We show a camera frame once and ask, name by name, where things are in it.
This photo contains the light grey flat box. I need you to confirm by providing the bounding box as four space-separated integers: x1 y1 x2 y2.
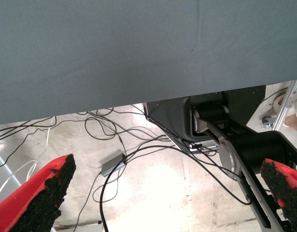
53 219 108 232

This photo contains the looped thin black cable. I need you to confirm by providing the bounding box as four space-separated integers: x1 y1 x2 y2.
84 107 183 155

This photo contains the white round object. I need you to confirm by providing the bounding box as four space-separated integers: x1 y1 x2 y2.
271 94 288 112

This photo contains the dark grey base housing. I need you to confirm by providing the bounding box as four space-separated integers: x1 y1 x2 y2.
143 84 267 155

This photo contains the black jointed frame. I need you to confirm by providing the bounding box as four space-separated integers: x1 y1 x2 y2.
191 101 297 232

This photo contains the grey caster wheel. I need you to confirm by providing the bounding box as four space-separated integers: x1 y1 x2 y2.
261 116 275 129

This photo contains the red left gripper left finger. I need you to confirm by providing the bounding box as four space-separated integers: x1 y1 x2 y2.
0 154 76 232

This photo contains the bare person leg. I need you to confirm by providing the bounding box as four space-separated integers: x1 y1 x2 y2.
283 112 297 136

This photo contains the thick black floor cable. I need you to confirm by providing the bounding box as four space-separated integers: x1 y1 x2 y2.
99 144 253 232

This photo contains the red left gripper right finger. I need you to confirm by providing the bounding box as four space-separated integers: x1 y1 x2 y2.
260 159 297 232

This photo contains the aluminium profile bar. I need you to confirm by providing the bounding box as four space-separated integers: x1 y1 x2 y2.
273 79 297 131

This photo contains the white floor cable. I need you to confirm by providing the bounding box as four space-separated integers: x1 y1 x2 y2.
0 116 58 205

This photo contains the thin black floor cable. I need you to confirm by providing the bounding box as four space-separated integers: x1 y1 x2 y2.
0 116 58 170

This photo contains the thin black adapter cable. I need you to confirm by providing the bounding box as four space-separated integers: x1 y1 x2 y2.
72 154 127 232

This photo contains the dark grey table cloth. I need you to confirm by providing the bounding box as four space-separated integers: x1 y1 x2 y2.
0 0 297 126

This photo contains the grey adapter box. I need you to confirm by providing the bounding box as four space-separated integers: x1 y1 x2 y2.
101 153 128 179

